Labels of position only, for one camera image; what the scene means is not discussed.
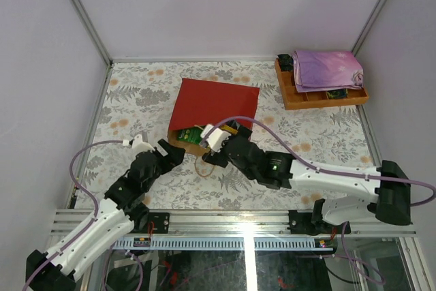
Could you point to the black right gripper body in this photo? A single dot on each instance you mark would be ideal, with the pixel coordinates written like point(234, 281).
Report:
point(219, 156)

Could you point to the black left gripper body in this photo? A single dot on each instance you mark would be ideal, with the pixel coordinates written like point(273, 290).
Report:
point(163, 153)

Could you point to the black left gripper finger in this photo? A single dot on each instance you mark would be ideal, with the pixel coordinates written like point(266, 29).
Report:
point(167, 159)
point(175, 155)

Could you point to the green Fox's candy bag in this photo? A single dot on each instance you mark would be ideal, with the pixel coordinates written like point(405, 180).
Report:
point(191, 135)

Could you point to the red brown paper bag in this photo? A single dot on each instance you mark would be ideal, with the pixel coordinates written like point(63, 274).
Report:
point(201, 102)

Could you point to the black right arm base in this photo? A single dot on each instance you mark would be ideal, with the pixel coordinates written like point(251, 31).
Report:
point(311, 223)

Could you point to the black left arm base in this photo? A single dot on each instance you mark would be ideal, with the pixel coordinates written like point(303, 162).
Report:
point(150, 223)

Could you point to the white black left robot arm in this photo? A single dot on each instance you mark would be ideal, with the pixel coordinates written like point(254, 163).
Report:
point(119, 212)

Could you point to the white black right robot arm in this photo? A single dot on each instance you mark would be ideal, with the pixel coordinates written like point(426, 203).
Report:
point(380, 192)

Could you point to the yellow snack packet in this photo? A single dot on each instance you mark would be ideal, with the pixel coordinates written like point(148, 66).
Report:
point(229, 129)

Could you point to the orange wooden compartment tray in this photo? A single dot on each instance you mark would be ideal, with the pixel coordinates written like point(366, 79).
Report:
point(293, 100)

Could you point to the dark packet in tray corner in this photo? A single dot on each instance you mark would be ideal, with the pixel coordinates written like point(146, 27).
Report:
point(286, 62)

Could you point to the purple princess print cloth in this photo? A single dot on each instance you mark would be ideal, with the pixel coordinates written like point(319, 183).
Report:
point(326, 71)

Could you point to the dark green gold packet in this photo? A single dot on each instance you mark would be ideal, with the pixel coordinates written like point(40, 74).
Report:
point(337, 94)

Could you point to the aluminium front rail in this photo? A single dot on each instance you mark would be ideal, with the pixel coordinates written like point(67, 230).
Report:
point(230, 223)

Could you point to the blue grey cable duct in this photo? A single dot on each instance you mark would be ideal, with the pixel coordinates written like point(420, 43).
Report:
point(224, 243)

